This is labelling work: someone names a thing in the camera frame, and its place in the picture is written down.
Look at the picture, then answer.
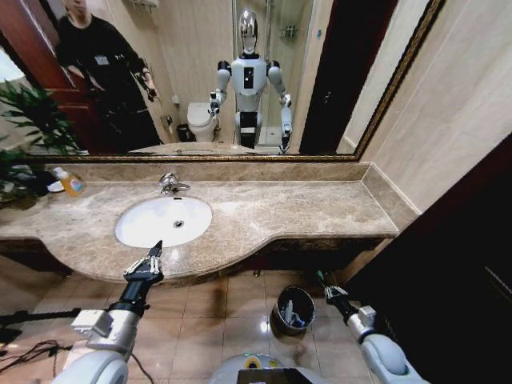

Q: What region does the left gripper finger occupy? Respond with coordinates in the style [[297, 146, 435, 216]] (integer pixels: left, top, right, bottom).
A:
[[123, 242, 159, 275], [151, 240, 164, 278]]

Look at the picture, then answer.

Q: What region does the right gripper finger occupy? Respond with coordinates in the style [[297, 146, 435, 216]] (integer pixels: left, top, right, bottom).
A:
[[322, 275, 349, 298], [317, 270, 334, 298]]

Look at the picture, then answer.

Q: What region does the white oval sink basin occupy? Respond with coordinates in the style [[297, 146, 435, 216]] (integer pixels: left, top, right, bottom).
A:
[[114, 195, 214, 250]]

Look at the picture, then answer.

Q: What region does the pale trash inside bin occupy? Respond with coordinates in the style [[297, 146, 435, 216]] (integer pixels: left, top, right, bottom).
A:
[[279, 299, 311, 327]]

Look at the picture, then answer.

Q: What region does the dark round trash bin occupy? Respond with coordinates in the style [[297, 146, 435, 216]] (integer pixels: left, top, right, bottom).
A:
[[270, 284, 317, 342]]

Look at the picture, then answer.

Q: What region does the chrome faucet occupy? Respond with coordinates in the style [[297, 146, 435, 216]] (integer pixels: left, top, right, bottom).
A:
[[158, 172, 192, 198]]

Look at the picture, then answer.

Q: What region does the black stand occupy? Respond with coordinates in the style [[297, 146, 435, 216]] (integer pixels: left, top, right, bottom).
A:
[[0, 306, 82, 345]]

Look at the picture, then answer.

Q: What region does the orange soap pump bottle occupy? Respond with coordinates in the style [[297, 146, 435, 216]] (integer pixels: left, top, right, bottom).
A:
[[53, 166, 86, 198]]

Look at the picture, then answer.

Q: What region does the dark wooden door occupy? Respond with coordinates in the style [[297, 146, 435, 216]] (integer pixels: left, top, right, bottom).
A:
[[346, 135, 512, 384]]

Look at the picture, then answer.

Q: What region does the black plant pot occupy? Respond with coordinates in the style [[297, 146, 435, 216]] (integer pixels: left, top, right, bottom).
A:
[[29, 170, 55, 198]]

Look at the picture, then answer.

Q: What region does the green leafy plant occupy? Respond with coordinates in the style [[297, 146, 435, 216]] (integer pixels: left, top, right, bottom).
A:
[[0, 79, 81, 205]]

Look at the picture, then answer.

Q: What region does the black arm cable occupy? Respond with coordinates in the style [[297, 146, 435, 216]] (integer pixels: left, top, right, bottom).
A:
[[126, 353, 162, 384]]

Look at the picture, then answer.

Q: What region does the black floor cable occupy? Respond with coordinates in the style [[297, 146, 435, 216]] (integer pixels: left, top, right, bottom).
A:
[[0, 338, 74, 370]]

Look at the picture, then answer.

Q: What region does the gold framed wall mirror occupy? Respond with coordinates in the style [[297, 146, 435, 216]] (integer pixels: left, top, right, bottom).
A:
[[0, 0, 447, 163]]

